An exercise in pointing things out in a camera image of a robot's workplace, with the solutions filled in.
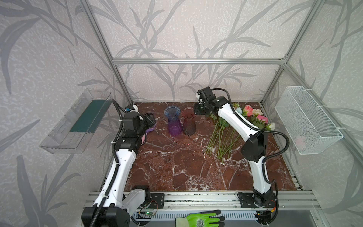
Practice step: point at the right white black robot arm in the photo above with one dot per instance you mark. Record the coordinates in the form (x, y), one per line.
(218, 100)

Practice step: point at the blue purple glass vase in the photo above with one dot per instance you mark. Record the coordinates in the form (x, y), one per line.
(174, 124)

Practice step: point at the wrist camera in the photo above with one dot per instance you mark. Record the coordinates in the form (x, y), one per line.
(131, 108)
(205, 96)

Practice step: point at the aluminium front rail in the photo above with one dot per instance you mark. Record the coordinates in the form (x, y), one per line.
(228, 201)

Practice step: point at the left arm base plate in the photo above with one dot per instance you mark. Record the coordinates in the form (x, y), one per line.
(156, 201)

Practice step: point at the white wire mesh basket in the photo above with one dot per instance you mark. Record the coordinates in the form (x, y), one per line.
(307, 124)

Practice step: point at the green work glove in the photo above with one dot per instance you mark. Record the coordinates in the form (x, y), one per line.
(202, 219)

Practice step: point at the purple scissors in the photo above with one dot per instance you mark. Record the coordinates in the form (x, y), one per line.
(150, 129)

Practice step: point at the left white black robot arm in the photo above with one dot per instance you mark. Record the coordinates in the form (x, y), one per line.
(112, 208)

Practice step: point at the green circuit board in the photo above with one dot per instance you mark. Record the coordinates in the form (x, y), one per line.
(146, 214)

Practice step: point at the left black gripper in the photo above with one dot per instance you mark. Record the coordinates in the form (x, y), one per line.
(149, 120)

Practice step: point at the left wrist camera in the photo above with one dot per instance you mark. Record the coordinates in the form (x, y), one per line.
(131, 108)

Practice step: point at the clear plastic wall shelf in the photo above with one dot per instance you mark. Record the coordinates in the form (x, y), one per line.
(74, 131)

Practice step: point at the aluminium cage frame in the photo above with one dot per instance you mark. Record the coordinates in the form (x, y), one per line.
(282, 62)

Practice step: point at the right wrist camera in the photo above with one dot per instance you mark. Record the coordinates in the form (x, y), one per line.
(205, 96)

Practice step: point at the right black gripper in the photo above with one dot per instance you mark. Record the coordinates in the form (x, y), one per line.
(196, 111)

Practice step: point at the pink white flower bunch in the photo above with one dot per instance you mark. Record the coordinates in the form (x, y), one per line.
(225, 138)

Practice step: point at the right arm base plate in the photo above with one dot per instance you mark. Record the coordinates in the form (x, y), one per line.
(249, 200)

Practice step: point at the red glass vase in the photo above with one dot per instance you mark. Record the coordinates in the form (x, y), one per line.
(189, 125)

